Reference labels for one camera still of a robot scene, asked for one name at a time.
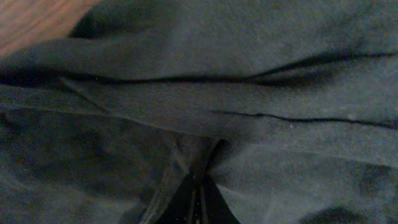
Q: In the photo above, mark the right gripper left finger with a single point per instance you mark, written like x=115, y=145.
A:
x=178, y=207

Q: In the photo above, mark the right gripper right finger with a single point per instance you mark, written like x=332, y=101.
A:
x=214, y=209

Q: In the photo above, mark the black nike t-shirt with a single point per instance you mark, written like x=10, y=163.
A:
x=289, y=106

